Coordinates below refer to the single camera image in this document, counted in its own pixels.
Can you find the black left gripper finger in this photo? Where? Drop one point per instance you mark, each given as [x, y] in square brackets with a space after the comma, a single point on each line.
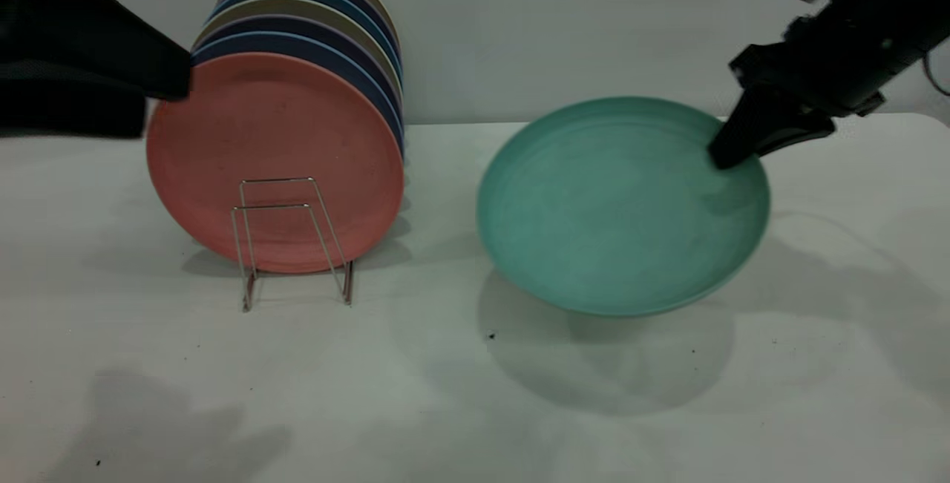
[67, 101]
[96, 30]

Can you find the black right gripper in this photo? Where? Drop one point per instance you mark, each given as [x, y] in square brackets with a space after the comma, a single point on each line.
[824, 60]

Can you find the green round plate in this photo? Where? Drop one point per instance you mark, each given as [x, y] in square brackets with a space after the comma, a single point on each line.
[608, 216]

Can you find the pink round plate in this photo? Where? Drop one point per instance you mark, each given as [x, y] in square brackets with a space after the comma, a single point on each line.
[274, 142]

